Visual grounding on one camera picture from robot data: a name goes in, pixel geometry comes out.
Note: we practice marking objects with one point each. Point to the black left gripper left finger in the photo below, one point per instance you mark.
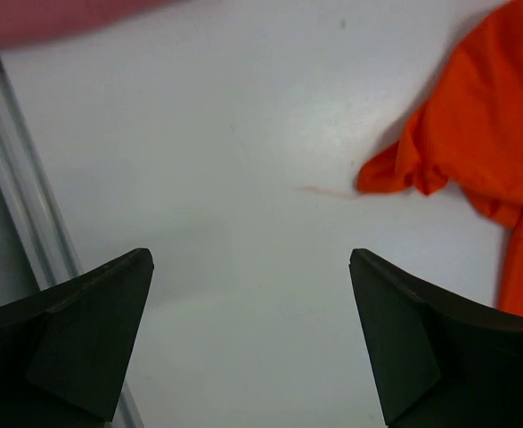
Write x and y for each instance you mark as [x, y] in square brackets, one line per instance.
[64, 352]

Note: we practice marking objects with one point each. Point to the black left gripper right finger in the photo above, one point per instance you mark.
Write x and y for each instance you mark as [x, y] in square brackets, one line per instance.
[438, 359]

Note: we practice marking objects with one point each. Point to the orange t-shirt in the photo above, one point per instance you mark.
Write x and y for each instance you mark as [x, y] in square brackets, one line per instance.
[470, 132]

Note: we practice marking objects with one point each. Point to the pink red t-shirt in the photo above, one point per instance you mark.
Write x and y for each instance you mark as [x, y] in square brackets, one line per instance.
[23, 22]

